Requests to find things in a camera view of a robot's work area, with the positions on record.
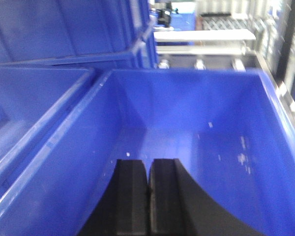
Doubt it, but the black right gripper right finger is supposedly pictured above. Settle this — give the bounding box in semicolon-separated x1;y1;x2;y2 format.
149;159;261;236

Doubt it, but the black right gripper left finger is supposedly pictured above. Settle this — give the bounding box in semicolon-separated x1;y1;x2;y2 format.
78;159;148;236

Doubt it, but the blue bin front right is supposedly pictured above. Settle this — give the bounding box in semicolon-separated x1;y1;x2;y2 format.
0;69;295;236

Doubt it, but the blue bin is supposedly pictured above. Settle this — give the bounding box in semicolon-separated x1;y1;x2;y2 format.
0;69;295;236
0;66;96;186
0;0;157;69

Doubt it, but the blue bin front left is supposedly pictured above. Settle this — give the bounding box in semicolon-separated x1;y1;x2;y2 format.
0;66;96;186

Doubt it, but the blue bin rear left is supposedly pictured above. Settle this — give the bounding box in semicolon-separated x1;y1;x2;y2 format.
0;0;157;69

